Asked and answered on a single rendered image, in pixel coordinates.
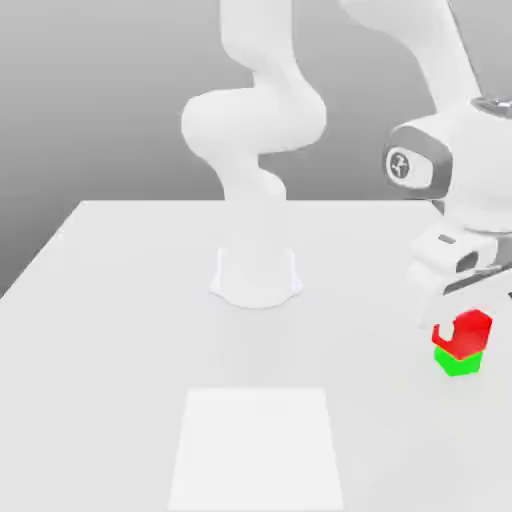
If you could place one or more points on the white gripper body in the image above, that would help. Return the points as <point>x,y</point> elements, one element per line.
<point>432,288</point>

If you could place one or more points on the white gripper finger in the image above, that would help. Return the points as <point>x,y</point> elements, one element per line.
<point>444,322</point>

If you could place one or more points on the small red cube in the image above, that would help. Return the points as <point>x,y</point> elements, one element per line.
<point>472,336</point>

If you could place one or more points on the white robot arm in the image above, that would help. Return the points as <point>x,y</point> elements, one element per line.
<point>256,120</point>

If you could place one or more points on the small green cube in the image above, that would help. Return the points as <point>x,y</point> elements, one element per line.
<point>456,366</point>

